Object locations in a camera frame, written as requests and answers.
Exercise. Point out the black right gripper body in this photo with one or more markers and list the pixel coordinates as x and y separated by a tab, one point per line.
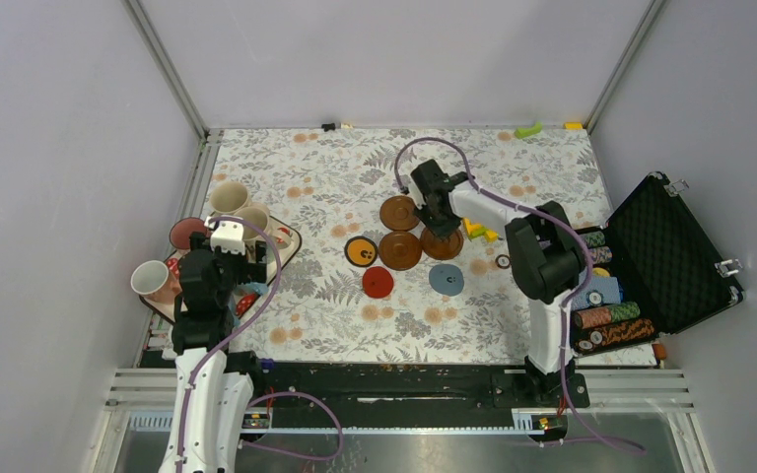
441	225

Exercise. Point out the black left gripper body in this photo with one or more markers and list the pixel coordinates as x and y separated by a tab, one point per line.
241	270

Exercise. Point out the brown wooden coaster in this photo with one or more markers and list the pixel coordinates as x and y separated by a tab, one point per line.
441	248
400	250
397	213

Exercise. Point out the brown wooden coaster top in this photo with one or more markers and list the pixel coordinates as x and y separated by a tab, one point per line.
397	213

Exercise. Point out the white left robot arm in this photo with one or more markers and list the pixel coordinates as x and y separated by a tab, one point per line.
210	398

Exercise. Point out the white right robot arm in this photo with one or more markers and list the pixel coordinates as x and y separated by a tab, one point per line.
548	261

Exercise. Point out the blue-grey round coaster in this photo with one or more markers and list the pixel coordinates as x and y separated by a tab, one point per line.
446	279

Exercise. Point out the yellow black-rimmed coaster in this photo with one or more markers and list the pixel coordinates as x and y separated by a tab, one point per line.
361	251

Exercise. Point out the red round coaster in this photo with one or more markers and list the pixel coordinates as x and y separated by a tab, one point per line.
377	283

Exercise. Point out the blue mug yellow inside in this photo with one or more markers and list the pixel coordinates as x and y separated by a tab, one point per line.
260	289

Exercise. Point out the yellow toy shape sorter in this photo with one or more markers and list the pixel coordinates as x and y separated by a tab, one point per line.
475	231

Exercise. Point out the white mushroom pattern tray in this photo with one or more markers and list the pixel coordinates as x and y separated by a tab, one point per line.
288	241

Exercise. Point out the cream mug far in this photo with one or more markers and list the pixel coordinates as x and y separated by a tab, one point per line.
229	197

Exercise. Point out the pink mug dark rim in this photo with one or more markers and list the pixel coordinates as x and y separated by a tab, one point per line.
182	231

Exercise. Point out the pink mug white inside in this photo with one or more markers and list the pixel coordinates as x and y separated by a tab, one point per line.
154	281

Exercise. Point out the floral tablecloth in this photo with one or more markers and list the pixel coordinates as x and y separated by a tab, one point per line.
329	186

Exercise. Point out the green plastic block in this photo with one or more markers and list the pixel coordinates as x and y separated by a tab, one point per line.
529	131

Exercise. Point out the black poker chip case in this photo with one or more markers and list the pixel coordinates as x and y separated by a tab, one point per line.
656	272

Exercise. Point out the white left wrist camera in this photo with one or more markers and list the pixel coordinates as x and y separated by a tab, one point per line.
227	237

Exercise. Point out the cream mug with handle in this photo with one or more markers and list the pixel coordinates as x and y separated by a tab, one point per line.
258	215

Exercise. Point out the small ring poker chip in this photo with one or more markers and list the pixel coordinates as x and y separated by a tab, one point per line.
503	261

